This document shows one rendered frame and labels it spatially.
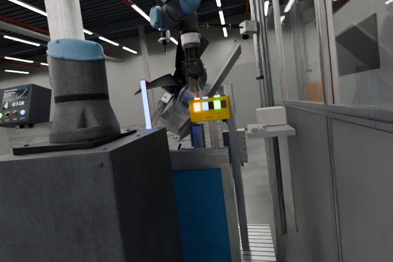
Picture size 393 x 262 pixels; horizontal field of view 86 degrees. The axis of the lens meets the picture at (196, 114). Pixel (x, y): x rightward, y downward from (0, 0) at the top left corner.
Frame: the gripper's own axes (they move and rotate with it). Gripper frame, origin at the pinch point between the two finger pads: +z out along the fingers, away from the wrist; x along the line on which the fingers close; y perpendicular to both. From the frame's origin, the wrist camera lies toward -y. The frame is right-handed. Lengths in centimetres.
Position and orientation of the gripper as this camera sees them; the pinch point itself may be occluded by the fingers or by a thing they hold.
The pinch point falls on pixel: (198, 95)
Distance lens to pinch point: 88.6
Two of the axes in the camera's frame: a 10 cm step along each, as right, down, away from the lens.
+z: 1.3, 9.9, 0.6
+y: -2.3, 0.9, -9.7
